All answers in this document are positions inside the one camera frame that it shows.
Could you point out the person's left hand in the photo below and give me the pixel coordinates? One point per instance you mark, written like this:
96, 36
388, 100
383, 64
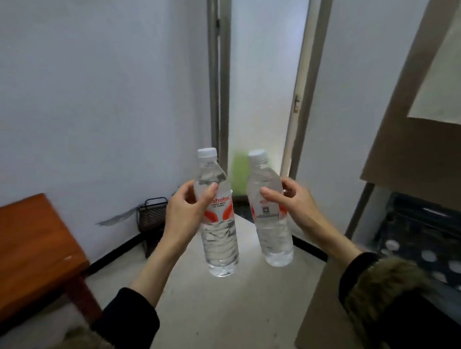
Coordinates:
184, 221

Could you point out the group of water bottles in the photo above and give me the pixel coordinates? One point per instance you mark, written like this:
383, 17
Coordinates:
428, 255

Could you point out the brown refrigerator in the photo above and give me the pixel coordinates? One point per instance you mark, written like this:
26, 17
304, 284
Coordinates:
407, 163

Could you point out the orange wooden table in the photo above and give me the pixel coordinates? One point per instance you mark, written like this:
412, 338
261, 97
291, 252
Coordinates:
26, 248

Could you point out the white lined paper sheet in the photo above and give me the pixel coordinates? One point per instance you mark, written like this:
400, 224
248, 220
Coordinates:
449, 84

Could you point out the person's right hand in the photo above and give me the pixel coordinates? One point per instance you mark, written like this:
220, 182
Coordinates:
300, 211

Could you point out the person's right forearm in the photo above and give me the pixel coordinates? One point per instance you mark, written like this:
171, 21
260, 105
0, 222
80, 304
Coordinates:
334, 244

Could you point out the clear plastic fridge drawer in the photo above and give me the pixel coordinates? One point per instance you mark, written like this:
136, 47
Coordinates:
410, 224

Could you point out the person's left forearm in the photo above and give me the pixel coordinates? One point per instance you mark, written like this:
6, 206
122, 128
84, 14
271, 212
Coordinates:
154, 272

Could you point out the clear water bottle red label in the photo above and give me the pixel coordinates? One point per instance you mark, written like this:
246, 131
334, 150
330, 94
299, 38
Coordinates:
219, 246
274, 239

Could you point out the green object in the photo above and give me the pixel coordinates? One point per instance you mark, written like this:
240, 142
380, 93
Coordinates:
240, 175

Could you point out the metal door latch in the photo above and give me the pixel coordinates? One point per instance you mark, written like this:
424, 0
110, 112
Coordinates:
297, 104

